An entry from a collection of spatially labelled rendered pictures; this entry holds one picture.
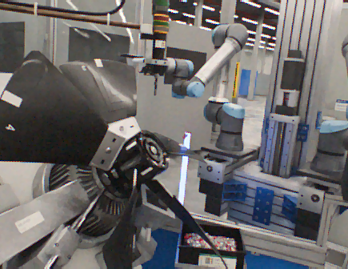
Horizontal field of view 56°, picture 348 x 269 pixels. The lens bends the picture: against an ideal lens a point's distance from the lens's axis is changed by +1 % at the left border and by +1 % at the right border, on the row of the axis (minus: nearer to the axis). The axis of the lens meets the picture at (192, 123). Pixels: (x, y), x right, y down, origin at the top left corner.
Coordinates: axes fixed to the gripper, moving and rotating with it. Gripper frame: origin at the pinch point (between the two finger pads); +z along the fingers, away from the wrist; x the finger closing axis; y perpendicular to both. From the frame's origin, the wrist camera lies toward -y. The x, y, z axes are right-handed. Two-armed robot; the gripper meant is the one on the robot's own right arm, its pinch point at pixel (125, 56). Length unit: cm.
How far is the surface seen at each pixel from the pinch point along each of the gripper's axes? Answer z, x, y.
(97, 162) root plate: 32, -75, 16
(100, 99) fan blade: 27, -57, 6
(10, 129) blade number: 50, -81, 5
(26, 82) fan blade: 47, -77, -2
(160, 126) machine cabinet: -172, 280, 132
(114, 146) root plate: 28, -74, 13
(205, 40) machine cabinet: -251, 318, -3
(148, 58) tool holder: 17, -64, -8
